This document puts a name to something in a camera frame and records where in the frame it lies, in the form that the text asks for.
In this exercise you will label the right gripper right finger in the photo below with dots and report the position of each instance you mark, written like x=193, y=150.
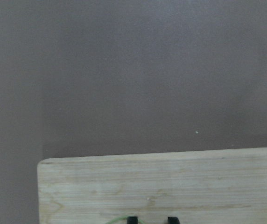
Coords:
x=173, y=220

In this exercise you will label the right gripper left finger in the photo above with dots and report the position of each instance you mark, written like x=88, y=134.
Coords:
x=132, y=220

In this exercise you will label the dark red cherry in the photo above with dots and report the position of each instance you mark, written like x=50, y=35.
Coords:
x=123, y=218

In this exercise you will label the wooden cutting board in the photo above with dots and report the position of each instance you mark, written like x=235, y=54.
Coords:
x=199, y=187

